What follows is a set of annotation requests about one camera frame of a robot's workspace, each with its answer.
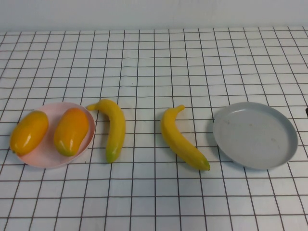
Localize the yellow banana straight stem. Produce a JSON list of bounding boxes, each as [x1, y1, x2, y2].
[[160, 104, 210, 171]]

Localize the yellow banana hooked stem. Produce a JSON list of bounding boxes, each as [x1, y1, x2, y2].
[[86, 99, 126, 164]]

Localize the orange-blushed mango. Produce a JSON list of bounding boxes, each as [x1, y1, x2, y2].
[[53, 107, 90, 157]]

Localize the plain yellow mango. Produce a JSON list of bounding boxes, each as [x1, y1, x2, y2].
[[9, 110, 50, 154]]

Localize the grey round plate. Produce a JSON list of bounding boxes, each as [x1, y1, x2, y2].
[[212, 102, 299, 170]]

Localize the pink round plate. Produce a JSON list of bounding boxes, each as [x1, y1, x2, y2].
[[11, 102, 96, 168]]

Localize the white grid-pattern tablecloth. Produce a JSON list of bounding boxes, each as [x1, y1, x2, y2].
[[0, 26, 308, 231]]

